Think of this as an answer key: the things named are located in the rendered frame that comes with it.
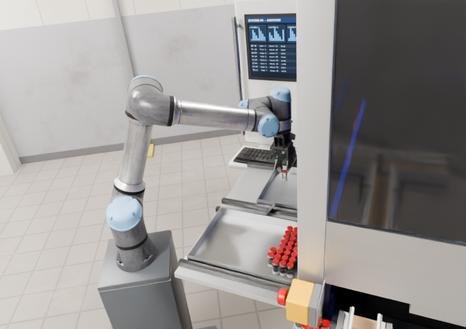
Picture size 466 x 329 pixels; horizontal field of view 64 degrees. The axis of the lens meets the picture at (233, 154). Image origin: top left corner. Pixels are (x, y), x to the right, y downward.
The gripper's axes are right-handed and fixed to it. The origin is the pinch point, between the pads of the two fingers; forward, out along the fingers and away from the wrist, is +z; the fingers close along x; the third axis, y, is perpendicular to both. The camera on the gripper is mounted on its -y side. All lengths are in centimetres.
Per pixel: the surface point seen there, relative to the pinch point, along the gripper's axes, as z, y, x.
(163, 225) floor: 93, -46, -108
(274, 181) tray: 5.5, 2.0, -3.8
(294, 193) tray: 5.5, 8.5, 6.2
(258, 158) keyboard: 10.8, -22.9, -20.3
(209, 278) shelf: 6, 58, -8
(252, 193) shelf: 5.6, 12.7, -10.2
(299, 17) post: -71, 61, 22
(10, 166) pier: 84, -69, -296
